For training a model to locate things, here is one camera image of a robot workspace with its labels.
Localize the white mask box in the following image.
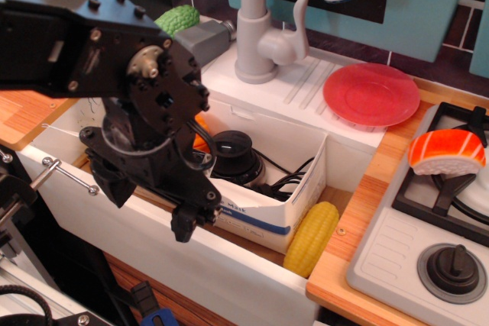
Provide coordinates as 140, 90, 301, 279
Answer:
204, 113, 327, 253

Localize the teal cabinet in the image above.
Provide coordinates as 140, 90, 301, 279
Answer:
266, 0, 459, 63

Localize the yellow toy corn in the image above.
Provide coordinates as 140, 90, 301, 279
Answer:
283, 202, 339, 278

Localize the green textured toy vegetable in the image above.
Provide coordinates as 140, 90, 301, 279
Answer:
154, 5, 200, 38

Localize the black round device with cable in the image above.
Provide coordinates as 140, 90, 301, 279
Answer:
210, 130, 314, 202

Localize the grey metal block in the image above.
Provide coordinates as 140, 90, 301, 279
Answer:
175, 20, 236, 66

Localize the black stove knob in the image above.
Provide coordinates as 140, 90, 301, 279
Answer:
417, 244, 488, 305

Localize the black stove grate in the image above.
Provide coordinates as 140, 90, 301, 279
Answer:
392, 102, 488, 245

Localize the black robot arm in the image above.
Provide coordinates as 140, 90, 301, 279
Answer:
1, 0, 221, 243

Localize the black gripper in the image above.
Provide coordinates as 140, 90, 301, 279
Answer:
79, 97, 221, 243

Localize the grey toy faucet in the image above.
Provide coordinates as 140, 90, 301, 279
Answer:
235, 0, 309, 84

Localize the blue black clamp handle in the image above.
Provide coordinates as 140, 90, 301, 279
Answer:
130, 281, 179, 326

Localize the metal clamp with handle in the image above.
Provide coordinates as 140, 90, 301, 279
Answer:
1, 157, 99, 227

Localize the salmon sushi toy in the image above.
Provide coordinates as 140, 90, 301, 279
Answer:
407, 129, 486, 176

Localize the white toy sink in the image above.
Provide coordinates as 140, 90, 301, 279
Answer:
19, 48, 384, 325

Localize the red plastic plate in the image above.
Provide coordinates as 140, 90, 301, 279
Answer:
322, 63, 420, 127

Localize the orange toy piece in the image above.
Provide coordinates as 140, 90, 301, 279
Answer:
193, 114, 210, 153

